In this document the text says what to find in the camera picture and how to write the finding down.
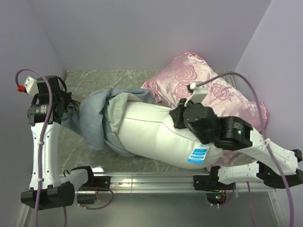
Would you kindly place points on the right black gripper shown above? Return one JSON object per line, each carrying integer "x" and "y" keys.
{"x": 177, "y": 113}

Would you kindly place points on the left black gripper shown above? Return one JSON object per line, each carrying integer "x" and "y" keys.
{"x": 66, "y": 97}

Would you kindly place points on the white pillow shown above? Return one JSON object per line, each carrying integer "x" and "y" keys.
{"x": 147, "y": 130}

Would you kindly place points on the green beige patchwork pillowcase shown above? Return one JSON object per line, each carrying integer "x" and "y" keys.
{"x": 98, "y": 117}

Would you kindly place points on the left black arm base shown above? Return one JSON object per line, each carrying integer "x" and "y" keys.
{"x": 88, "y": 193}

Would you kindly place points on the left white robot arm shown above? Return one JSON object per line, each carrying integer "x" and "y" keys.
{"x": 47, "y": 189}

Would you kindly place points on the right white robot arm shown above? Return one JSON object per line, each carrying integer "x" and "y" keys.
{"x": 272, "y": 162}

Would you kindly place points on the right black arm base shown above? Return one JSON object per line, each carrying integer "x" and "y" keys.
{"x": 216, "y": 192}

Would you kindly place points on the blue pillow care label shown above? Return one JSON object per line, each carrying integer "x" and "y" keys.
{"x": 198, "y": 154}

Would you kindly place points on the pink rose satin pillow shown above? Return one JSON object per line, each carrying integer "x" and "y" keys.
{"x": 170, "y": 85}

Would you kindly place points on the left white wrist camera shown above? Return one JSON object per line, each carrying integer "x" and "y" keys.
{"x": 29, "y": 86}

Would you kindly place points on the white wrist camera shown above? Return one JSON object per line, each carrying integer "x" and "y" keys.
{"x": 198, "y": 93}
{"x": 29, "y": 86}

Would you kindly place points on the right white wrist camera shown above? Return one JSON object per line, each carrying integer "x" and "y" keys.
{"x": 198, "y": 93}

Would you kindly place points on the aluminium front rail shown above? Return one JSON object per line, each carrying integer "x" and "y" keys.
{"x": 149, "y": 182}

